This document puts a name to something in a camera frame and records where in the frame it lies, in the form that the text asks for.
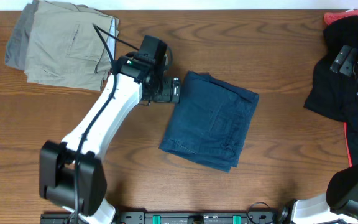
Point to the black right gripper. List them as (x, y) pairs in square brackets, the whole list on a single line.
[(346, 61)]

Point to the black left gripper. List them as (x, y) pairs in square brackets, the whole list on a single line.
[(168, 96)]

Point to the navy blue cloth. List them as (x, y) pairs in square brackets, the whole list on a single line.
[(209, 125)]

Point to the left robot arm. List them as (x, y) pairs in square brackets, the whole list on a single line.
[(71, 172)]

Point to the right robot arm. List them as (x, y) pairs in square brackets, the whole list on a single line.
[(340, 202)]

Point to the black t-shirt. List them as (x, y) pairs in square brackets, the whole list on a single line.
[(335, 95)]

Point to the folded khaki trousers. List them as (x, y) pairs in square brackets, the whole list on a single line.
[(66, 46)]

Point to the folded grey garment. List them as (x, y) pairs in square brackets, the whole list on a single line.
[(17, 45)]

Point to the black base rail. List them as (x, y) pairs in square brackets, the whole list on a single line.
[(182, 217)]

